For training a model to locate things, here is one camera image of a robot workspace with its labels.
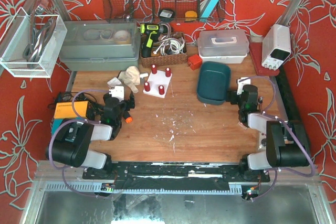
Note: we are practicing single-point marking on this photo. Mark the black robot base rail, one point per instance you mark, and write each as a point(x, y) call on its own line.
point(175, 176)

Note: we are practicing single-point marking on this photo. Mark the yellow tape measure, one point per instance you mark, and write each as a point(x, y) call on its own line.
point(191, 16)

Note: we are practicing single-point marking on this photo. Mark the clear acrylic wall bin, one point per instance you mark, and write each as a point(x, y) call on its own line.
point(15, 40)

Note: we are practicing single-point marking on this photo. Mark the small red box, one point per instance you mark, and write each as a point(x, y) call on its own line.
point(194, 62)

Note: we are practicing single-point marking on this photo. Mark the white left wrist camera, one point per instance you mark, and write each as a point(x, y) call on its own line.
point(117, 92)

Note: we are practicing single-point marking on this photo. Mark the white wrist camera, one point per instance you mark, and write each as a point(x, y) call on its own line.
point(240, 84)
point(117, 92)

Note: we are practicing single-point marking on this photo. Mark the woven wicker basket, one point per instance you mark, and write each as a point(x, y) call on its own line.
point(166, 60)

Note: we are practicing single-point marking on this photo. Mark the red mat under supply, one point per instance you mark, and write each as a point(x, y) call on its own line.
point(255, 50)

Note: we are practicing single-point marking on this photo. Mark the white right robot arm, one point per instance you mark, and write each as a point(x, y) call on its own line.
point(286, 142)

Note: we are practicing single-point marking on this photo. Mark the black orange screwdriver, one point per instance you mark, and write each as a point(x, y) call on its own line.
point(127, 117)

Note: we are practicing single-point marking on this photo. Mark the large red spring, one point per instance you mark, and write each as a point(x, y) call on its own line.
point(147, 87)
point(154, 69)
point(168, 72)

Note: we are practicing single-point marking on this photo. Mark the metal bracket clip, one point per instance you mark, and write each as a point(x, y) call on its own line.
point(143, 75)

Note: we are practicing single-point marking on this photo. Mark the yellow soldering station box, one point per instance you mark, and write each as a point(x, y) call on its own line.
point(64, 110)

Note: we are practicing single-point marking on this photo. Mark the yellow-green cordless drill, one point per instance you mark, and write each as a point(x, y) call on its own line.
point(152, 33)

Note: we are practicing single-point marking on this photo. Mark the beige work glove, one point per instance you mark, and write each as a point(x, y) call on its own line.
point(131, 78)

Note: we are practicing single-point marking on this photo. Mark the clear white storage case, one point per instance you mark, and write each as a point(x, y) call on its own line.
point(223, 46)

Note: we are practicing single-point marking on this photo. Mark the white peg fixture board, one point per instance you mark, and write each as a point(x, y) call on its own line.
point(156, 80)

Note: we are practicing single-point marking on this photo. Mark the teal power supply box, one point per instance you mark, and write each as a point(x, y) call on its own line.
point(56, 125)

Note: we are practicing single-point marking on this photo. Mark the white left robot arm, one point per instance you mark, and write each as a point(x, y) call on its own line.
point(69, 144)

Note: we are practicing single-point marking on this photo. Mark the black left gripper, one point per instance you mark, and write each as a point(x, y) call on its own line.
point(130, 101)

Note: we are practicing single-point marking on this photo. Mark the white power adapter cube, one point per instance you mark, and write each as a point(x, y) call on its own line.
point(114, 82)

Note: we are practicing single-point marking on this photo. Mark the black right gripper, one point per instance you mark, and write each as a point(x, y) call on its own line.
point(233, 97)

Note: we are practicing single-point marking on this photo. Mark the white bench power supply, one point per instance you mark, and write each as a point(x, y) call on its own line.
point(276, 47)

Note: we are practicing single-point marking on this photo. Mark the small red spring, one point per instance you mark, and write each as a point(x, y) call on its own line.
point(161, 90)

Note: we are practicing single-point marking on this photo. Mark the light blue flat case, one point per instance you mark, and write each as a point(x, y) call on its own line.
point(207, 6)

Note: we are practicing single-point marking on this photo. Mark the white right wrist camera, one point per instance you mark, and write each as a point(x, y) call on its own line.
point(240, 84)

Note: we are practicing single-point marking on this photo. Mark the white box with round dial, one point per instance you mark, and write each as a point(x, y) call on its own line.
point(262, 142)

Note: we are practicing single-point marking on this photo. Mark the grey pliers in bin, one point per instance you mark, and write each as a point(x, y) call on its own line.
point(38, 39)

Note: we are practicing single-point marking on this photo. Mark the teal plastic tray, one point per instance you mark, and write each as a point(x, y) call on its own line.
point(213, 83)

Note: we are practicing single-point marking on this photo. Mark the grey-green plastic toolbox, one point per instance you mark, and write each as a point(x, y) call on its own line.
point(96, 45)

